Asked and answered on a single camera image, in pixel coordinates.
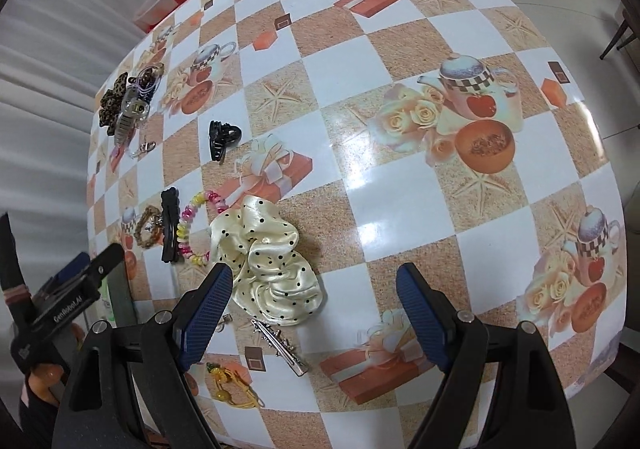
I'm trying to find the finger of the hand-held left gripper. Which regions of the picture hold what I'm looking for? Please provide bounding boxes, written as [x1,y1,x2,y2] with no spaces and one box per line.
[47,243,126,302]
[0,213,32,330]

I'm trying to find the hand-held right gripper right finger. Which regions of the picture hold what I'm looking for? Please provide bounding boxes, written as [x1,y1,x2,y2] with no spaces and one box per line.
[396,263,573,449]

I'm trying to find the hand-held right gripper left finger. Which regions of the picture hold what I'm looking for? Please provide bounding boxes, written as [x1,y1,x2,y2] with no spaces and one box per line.
[54,260,236,449]

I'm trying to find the shallow beige tray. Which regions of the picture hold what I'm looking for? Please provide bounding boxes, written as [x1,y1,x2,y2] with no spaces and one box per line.
[99,265,138,327]

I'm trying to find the yellow beaded hair tie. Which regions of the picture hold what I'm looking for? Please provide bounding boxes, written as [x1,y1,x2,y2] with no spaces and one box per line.
[205,362,265,410]

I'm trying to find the silver hair clip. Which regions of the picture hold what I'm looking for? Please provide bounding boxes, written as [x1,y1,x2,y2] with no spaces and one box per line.
[249,318,310,377]

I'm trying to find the black scalloped hair clip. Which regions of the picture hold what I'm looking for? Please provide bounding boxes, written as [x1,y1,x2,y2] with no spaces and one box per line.
[160,188,182,264]

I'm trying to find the cream polka-dot scrunchie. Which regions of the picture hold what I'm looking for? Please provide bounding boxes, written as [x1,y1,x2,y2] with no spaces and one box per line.
[209,195,325,328]

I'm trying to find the colourful spiral hair tie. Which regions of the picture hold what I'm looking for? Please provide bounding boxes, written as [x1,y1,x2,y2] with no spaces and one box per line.
[176,189,227,268]

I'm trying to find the person's left hand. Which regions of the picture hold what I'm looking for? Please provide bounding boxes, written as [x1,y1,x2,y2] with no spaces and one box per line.
[22,363,67,405]

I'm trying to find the checkered printed tablecloth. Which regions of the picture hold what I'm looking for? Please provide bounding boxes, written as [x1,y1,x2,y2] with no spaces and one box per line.
[86,0,627,449]

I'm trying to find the leopard print scrunchie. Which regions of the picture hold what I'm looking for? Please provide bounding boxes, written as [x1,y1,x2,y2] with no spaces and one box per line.
[99,72,132,136]

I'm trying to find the black hair claw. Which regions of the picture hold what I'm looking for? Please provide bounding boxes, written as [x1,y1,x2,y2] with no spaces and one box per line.
[208,120,242,164]

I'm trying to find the white curtain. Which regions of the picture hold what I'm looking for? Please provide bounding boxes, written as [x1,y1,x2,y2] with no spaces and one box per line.
[0,0,153,290]

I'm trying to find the clear plastic bucket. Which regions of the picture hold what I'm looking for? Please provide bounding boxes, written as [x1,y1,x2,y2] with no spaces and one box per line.
[132,0,177,34]

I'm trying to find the brown braided hair tie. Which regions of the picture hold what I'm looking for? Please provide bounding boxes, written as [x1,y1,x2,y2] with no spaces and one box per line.
[134,205,164,250]

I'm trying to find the silver chain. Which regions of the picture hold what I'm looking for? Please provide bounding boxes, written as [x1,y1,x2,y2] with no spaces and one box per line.
[126,138,157,158]

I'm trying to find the silver claw clip with chain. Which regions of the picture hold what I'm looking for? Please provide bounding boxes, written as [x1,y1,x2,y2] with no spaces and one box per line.
[114,84,151,150]

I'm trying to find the brown beaded bracelet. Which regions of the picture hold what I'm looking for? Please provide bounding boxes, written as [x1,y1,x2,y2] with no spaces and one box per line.
[134,63,166,94]

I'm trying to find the metal frame chair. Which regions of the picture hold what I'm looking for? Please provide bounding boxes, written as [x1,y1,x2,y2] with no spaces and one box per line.
[599,3,640,61]

